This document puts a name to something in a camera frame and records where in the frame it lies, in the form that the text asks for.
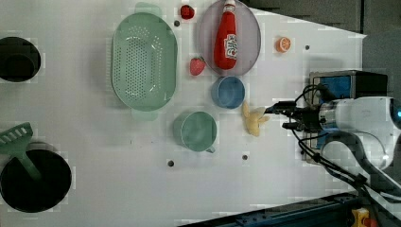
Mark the yellow clamp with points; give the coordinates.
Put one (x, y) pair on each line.
(362, 218)

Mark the red ketchup bottle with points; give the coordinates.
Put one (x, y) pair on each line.
(225, 50)

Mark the green perforated colander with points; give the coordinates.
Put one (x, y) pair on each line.
(144, 62)

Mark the grey round plate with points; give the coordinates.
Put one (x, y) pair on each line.
(248, 37)

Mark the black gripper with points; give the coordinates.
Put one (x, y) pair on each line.
(306, 119)

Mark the small black pot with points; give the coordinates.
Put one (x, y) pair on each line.
(20, 60)

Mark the dark red strawberry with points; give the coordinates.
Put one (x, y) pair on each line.
(187, 12)

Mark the pink red strawberry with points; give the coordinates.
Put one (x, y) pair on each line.
(196, 66)

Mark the blue bowl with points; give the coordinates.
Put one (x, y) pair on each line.
(228, 92)

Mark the large black pot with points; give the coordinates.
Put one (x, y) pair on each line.
(24, 194)

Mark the green slotted spatula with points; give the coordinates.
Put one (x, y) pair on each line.
(14, 143)

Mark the orange slice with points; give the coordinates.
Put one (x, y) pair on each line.
(283, 45)

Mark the green mug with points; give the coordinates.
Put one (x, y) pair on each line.
(196, 131)

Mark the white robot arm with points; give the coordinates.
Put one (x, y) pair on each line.
(341, 155)

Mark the blue metal frame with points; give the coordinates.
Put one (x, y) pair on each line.
(331, 211)

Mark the peeled plush banana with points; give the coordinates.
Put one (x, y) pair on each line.
(254, 118)

